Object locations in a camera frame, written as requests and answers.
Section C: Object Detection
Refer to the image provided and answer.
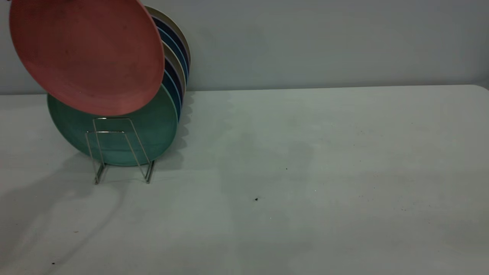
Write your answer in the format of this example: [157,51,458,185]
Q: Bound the pink plastic plate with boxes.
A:
[9,0,165,116]

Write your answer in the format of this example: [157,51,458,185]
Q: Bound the green plastic plate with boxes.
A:
[47,85,179,167]

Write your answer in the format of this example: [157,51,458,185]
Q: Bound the dark purple plastic plate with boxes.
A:
[151,16,190,74]
[164,57,185,104]

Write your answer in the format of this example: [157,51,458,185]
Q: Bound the beige plastic plate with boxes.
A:
[144,6,191,66]
[161,40,187,97]

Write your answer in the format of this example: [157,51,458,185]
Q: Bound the metal wire plate rack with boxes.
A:
[86,117,156,185]

